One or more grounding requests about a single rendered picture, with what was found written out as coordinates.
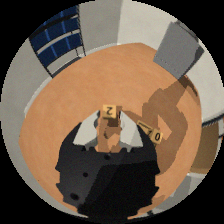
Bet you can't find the tan wooden number cube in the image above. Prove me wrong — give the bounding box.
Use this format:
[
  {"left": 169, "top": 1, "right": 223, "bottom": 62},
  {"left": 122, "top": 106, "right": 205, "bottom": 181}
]
[
  {"left": 147, "top": 128, "right": 163, "bottom": 145},
  {"left": 102, "top": 105, "right": 116, "bottom": 120}
]

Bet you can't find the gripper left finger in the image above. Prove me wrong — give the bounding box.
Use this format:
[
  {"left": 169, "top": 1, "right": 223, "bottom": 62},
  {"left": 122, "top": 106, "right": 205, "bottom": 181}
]
[{"left": 55, "top": 110, "right": 100, "bottom": 172}]

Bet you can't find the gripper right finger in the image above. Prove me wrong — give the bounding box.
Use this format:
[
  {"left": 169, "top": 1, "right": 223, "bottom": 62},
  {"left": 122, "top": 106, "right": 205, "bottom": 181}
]
[{"left": 119, "top": 111, "right": 160, "bottom": 175}]

